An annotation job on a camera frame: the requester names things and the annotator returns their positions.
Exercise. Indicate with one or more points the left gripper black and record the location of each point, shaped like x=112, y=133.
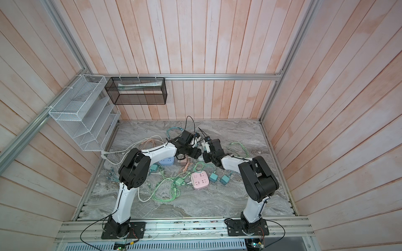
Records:
x=196, y=152

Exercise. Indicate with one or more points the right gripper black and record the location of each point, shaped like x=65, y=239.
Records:
x=206, y=157

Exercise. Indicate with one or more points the pink power strip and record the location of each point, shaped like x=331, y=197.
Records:
x=199, y=180

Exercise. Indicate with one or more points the blue power strip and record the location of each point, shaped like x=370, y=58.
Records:
x=167, y=161

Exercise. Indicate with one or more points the light green charger plug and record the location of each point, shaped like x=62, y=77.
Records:
x=179, y=181

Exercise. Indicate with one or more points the teal green charger plug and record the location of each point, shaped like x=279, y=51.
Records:
x=153, y=168

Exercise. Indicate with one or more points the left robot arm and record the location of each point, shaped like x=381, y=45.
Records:
x=134, y=169

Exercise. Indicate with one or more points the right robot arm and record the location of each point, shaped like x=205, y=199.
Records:
x=259, y=181

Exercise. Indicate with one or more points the black mesh basket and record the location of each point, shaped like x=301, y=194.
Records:
x=137, y=90

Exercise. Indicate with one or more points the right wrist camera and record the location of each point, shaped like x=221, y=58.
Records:
x=205, y=146

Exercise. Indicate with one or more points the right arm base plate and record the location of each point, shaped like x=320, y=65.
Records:
x=243, y=227

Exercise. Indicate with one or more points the aluminium frame rail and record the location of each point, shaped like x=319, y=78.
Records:
x=204, y=76

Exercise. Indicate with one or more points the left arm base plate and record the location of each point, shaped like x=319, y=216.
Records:
x=133, y=230

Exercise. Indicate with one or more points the white wire mesh shelf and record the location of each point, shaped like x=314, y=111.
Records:
x=85, y=116

